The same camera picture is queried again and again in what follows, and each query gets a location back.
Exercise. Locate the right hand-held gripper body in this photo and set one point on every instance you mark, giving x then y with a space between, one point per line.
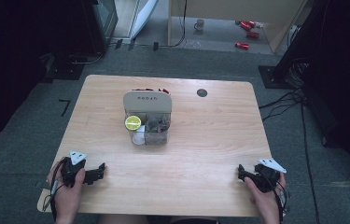
268 176

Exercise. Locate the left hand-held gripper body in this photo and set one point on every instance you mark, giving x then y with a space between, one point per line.
73 168

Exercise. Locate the person's left hand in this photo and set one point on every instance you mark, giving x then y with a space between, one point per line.
68 196

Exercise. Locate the person's right hand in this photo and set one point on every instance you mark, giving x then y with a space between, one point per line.
266 205

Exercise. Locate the white round container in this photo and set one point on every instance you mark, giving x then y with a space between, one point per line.
139 137

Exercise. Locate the yellow-green round fruit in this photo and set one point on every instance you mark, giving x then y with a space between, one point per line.
132 123

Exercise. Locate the clear organizer box beige lid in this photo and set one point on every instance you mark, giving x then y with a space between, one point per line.
147 118

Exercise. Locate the dark crumpled packets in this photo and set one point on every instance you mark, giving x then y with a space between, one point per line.
157 123

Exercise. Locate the red packets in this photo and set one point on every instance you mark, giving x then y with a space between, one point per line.
165 90

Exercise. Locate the red can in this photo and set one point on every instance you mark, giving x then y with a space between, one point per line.
242 45
246 25
252 34

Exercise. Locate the grey mug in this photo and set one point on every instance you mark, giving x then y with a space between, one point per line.
199 25

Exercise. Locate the white leaning board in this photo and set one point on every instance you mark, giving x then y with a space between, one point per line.
144 15

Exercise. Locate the black stand base plate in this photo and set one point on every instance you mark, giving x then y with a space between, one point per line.
272 77

